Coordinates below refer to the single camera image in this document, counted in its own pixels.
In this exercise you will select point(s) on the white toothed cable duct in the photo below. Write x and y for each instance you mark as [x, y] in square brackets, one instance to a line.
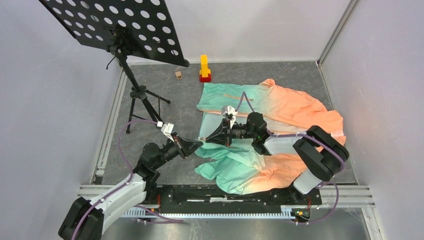
[285, 213]

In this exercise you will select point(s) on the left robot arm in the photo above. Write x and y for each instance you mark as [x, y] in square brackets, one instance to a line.
[88, 219]

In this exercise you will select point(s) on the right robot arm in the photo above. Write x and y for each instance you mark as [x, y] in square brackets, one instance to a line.
[322, 154]

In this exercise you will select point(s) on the small wooden cube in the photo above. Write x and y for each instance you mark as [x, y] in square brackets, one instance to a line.
[178, 75]

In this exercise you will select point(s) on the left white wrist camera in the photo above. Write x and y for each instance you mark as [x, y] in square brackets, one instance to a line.
[166, 128]

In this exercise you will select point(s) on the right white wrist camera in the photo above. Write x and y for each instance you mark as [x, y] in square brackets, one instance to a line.
[229, 111]

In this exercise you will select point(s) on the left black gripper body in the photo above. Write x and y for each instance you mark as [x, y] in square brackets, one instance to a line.
[173, 149]

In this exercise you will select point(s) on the red cylinder block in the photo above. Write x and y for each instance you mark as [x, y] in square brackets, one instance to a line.
[205, 78]

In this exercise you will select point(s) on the black perforated music stand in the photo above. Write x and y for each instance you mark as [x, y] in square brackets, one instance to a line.
[123, 28]

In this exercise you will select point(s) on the yellow block tower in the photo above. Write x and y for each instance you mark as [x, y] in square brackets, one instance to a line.
[204, 69]

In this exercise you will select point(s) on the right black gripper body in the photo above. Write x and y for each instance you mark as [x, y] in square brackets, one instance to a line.
[237, 131]

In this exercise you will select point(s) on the green and orange jacket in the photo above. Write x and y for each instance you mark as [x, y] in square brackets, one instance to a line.
[238, 169]

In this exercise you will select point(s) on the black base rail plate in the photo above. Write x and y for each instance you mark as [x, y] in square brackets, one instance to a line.
[210, 199]

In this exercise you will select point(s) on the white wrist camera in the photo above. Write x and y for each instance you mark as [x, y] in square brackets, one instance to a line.
[166, 128]
[229, 111]

